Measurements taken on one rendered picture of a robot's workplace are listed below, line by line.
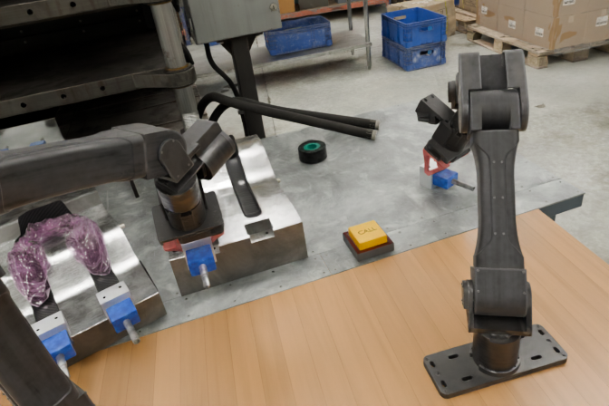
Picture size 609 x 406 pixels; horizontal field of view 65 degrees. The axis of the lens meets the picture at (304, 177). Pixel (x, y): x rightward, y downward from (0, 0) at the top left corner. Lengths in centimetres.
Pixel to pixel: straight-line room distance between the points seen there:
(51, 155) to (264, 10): 122
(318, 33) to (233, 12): 301
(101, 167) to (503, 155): 53
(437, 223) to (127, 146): 69
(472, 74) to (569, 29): 383
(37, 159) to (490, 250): 57
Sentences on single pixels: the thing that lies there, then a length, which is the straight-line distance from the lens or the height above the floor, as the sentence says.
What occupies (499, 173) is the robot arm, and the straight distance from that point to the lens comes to 72.
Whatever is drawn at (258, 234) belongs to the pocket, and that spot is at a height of 86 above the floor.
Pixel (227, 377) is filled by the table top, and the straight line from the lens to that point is 82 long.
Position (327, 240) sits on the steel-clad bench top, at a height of 80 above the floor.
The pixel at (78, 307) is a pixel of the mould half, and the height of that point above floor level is 86.
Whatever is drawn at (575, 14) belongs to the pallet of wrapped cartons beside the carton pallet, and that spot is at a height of 40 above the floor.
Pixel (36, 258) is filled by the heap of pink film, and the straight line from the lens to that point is 105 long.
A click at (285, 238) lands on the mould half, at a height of 86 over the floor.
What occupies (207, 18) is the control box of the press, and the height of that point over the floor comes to 115.
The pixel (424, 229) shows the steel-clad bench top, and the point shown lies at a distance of 104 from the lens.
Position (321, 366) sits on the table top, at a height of 80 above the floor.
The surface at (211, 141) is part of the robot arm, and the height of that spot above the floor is 115.
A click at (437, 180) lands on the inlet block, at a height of 83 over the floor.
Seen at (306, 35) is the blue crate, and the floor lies 39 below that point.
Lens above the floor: 142
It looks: 29 degrees down
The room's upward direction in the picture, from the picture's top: 8 degrees counter-clockwise
